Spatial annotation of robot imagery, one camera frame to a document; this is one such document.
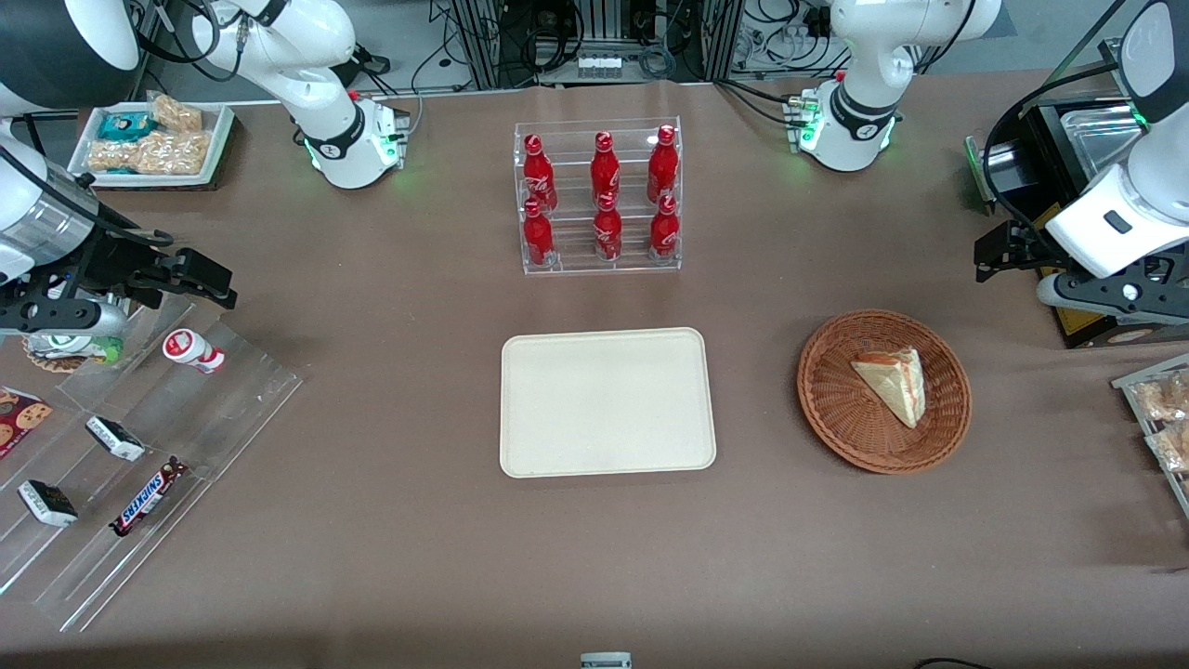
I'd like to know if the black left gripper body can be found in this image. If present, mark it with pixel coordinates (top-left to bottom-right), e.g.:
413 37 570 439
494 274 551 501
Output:
1014 209 1083 280

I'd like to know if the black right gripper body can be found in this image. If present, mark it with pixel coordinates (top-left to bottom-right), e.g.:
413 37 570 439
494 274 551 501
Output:
35 232 189 309

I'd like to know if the triangular sandwich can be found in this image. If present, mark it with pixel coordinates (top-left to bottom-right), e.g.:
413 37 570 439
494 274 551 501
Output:
850 347 927 429

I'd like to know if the white rectangular snack tray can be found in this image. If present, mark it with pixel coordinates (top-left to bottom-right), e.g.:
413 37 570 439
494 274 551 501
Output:
68 100 236 190

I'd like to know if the grey snack tray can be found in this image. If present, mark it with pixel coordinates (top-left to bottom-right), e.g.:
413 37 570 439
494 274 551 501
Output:
1112 353 1189 518

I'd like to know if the brown wicker basket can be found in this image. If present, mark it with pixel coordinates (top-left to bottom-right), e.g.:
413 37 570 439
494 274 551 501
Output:
796 308 973 476

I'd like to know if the beige plastic tray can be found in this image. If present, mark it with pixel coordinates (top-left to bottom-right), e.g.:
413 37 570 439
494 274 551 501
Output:
500 327 718 479

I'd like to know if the small white red yogurt bottle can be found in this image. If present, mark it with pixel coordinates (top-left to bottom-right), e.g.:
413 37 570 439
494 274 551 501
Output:
163 328 226 374

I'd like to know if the black food warmer appliance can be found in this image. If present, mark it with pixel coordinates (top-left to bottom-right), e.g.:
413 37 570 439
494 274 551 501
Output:
964 37 1189 350

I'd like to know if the green white cup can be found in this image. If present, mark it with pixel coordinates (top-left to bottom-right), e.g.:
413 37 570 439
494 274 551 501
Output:
37 330 124 365

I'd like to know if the small round wicker coaster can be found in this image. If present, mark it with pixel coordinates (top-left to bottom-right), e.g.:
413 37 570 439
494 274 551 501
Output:
23 333 122 374

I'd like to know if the clear acrylic stepped display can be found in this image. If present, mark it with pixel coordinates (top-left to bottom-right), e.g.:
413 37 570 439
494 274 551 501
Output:
0 293 305 633

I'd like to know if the large rice cracker packet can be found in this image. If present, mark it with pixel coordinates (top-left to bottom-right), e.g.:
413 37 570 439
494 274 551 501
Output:
88 130 214 177

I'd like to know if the steel food pan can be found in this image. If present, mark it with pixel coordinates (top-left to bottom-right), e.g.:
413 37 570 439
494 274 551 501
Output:
1066 100 1145 161

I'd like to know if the teal snack packet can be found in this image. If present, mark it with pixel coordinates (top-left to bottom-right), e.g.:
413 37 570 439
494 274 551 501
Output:
98 111 159 143

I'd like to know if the small rice cracker packet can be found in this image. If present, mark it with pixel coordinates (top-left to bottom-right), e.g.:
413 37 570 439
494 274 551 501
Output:
149 93 204 133

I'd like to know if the black white snack bar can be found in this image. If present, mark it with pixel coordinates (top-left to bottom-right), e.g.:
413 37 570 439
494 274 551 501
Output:
85 416 147 463
18 479 79 528

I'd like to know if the red cookie packet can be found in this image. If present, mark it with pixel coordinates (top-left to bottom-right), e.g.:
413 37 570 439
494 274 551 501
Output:
0 388 54 460

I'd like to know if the clear bagged pastry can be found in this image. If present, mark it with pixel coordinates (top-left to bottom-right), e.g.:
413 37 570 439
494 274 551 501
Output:
1146 423 1189 475
1135 372 1189 425

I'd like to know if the snickers chocolate bar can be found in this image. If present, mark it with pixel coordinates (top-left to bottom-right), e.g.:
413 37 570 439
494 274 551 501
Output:
109 457 189 538

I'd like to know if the red cola bottle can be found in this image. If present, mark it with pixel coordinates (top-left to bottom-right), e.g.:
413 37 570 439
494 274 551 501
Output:
647 125 680 203
649 194 680 260
522 134 558 213
522 199 556 269
594 192 624 262
591 131 621 207

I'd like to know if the clear acrylic bottle rack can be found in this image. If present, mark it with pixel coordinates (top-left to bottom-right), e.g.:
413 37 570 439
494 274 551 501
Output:
513 116 684 276

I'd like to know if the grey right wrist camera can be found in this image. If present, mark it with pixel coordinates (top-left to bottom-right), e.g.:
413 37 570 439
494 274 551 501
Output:
0 295 129 338

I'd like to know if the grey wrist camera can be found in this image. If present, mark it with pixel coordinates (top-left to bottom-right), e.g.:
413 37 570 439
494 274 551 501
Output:
0 295 129 338
1037 265 1189 328

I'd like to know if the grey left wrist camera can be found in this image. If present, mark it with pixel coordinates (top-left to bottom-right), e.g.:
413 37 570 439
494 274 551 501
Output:
1037 265 1189 328

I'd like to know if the aluminium frame rack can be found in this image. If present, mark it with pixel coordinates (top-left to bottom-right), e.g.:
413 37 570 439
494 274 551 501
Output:
453 0 744 89

